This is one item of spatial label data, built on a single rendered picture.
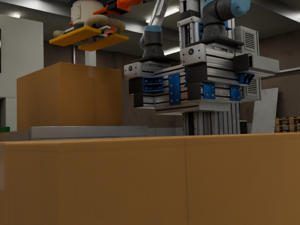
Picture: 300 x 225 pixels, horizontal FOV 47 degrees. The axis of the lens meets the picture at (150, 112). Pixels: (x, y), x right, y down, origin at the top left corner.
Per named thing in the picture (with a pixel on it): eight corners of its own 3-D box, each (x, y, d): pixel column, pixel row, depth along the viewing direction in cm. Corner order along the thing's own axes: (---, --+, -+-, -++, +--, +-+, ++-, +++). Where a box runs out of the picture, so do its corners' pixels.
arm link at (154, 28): (146, 42, 217) (145, 21, 218) (142, 47, 230) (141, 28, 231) (164, 43, 219) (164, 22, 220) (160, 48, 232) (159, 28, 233)
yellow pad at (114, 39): (77, 49, 204) (77, 40, 204) (91, 52, 211) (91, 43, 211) (115, 36, 180) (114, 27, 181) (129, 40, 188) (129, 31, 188)
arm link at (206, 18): (213, 30, 195) (212, 6, 196) (232, 23, 185) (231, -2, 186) (198, 26, 188) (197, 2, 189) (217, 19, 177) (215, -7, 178)
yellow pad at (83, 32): (48, 43, 190) (48, 35, 190) (64, 46, 197) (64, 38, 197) (85, 29, 167) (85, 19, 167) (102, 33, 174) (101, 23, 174)
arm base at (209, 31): (212, 48, 197) (211, 31, 197) (235, 42, 185) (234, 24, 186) (195, 44, 187) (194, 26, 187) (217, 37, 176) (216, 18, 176)
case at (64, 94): (16, 140, 220) (16, 78, 223) (72, 138, 247) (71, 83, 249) (60, 138, 175) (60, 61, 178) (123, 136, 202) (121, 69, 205)
